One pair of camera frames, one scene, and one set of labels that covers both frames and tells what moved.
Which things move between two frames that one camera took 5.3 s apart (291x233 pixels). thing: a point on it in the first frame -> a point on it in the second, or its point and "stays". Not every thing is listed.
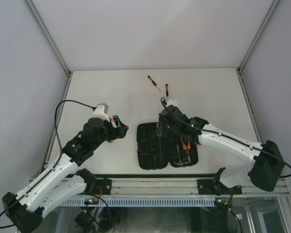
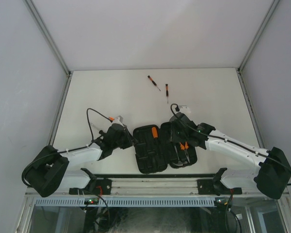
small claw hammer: [180, 162] stays
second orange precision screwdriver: [167, 90] stays
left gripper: [119, 132] -> [130, 141]
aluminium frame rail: [178, 187] stays
